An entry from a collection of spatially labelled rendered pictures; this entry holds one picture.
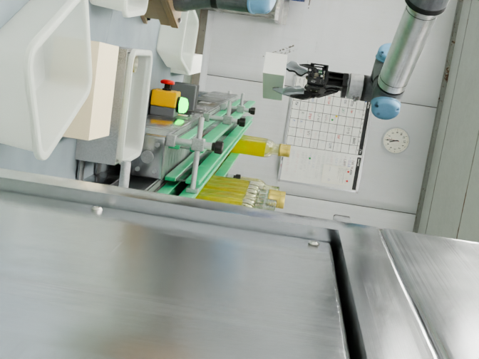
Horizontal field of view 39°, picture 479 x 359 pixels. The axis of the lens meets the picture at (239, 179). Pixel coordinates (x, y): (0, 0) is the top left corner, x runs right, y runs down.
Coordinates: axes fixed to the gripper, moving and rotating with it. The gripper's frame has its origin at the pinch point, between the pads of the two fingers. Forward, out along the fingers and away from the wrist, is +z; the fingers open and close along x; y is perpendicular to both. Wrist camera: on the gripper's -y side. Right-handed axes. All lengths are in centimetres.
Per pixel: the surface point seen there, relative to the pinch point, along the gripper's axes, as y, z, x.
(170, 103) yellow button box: 11.6, 28.1, 15.6
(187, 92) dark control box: -13.6, 27.9, 4.4
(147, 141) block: 48, 25, 34
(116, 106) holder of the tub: 69, 27, 33
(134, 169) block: 45, 27, 41
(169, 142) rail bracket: 48, 20, 34
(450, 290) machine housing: 143, -18, 61
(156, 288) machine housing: 148, 1, 64
